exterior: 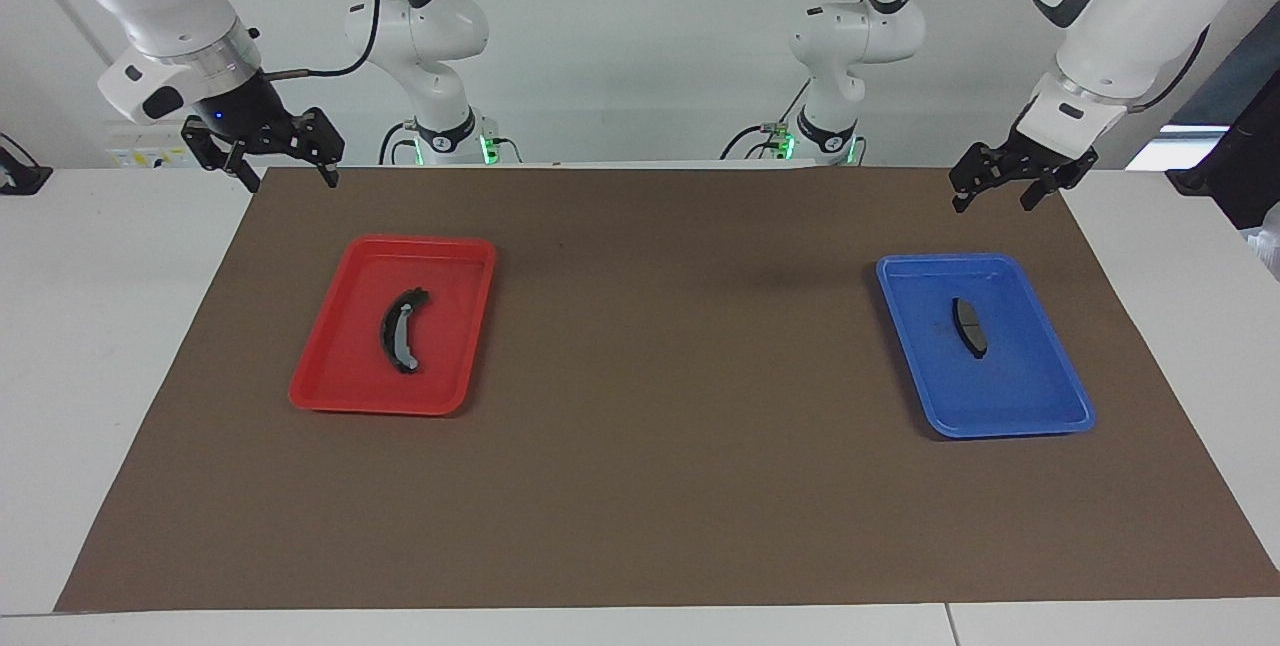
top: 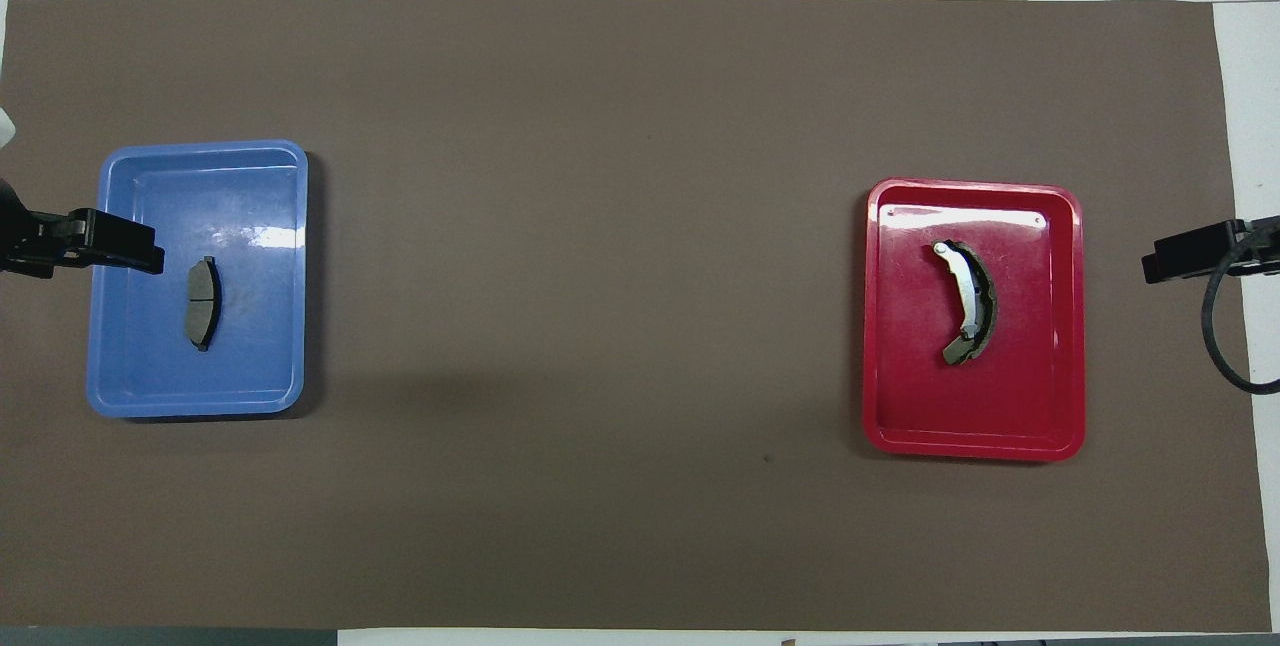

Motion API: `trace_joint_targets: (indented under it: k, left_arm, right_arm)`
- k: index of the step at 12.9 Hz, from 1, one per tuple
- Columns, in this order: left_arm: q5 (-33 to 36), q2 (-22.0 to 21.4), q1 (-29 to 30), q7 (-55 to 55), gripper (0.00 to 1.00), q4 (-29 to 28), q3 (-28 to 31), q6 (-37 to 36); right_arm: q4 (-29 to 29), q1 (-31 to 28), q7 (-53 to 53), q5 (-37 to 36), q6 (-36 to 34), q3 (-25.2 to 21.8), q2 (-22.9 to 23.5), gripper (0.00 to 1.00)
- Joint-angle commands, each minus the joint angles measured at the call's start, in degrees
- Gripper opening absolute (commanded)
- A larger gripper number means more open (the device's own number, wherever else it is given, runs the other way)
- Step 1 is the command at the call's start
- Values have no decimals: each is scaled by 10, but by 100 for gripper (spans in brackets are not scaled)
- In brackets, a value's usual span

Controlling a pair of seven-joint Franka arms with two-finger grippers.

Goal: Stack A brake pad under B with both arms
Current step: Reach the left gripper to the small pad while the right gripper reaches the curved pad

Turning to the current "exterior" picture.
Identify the short dark brake pad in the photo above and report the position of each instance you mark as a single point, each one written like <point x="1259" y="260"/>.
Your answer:
<point x="968" y="326"/>

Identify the clear plastic bag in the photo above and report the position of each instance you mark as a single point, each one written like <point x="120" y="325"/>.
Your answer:
<point x="1268" y="241"/>

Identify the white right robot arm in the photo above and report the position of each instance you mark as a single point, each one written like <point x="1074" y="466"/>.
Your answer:
<point x="165" y="1"/>

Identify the black monitor stand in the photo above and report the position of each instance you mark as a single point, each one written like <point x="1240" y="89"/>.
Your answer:
<point x="1235" y="166"/>

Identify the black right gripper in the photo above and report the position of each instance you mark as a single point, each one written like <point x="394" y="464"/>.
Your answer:
<point x="250" y="116"/>

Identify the blue plastic tray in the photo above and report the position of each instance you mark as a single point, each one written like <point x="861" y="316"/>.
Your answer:
<point x="1020" y="396"/>

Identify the red plastic tray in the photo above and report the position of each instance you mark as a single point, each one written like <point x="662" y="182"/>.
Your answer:
<point x="345" y="366"/>

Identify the long curved brake pad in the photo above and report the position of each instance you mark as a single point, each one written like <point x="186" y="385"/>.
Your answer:
<point x="392" y="331"/>

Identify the black clamp device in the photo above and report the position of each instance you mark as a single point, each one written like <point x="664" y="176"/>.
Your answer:
<point x="22" y="176"/>

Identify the white wall socket box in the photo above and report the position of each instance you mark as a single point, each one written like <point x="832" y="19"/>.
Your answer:
<point x="150" y="146"/>

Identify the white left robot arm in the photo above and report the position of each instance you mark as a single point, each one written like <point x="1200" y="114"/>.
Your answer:
<point x="1130" y="26"/>

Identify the brown table mat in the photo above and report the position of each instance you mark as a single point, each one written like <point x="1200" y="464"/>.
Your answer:
<point x="660" y="486"/>

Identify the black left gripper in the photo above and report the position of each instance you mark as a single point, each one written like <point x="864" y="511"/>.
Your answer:
<point x="1025" y="164"/>

